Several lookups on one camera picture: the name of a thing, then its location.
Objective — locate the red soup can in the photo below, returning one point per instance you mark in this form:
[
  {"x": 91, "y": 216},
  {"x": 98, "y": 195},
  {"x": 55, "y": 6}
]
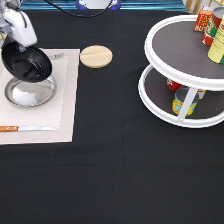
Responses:
[{"x": 213, "y": 25}]

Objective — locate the wooden handled knife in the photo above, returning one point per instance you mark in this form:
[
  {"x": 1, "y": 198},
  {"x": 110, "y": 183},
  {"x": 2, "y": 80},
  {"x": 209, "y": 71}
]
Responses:
[{"x": 25, "y": 128}]

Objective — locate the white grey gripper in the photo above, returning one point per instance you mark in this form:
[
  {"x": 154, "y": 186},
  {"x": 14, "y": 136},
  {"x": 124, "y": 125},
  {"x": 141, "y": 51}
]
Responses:
[{"x": 15, "y": 23}]

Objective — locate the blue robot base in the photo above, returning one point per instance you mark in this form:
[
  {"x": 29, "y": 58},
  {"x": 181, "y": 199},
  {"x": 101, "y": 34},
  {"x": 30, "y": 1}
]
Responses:
[{"x": 169, "y": 5}]

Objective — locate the round wooden coaster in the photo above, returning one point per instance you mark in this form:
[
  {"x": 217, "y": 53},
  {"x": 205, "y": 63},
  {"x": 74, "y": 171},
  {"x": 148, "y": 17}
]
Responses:
[{"x": 96, "y": 56}]

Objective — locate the wooden lattice screen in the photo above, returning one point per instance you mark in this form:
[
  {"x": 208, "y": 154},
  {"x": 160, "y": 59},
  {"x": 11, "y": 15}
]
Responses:
[{"x": 194, "y": 6}]

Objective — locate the white two-tier lazy Susan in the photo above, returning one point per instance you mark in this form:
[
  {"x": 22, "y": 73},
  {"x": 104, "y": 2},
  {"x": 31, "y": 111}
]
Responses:
[{"x": 175, "y": 51}]

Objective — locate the black ribbed bowl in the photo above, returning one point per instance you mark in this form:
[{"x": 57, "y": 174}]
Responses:
[{"x": 31, "y": 65}]

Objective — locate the beige woven placemat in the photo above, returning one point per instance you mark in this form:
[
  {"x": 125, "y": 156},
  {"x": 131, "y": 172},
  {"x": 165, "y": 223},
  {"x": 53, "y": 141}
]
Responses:
[{"x": 58, "y": 112}]

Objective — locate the green yellow cylindrical canister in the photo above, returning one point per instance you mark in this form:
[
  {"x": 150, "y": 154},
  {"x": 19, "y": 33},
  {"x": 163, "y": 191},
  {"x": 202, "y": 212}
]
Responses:
[{"x": 216, "y": 51}]

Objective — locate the wooden handled fork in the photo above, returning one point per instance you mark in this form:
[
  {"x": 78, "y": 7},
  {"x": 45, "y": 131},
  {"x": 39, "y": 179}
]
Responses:
[{"x": 56, "y": 56}]

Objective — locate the orange red carton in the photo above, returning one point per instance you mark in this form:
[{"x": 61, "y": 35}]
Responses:
[{"x": 203, "y": 19}]

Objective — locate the red yellow flat box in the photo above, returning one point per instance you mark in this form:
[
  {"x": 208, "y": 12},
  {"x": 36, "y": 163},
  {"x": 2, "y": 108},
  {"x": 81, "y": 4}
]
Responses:
[{"x": 173, "y": 85}]

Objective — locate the round silver metal plate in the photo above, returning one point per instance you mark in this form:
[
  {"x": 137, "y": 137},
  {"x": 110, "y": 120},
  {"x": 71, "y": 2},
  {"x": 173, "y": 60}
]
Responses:
[{"x": 26, "y": 94}]

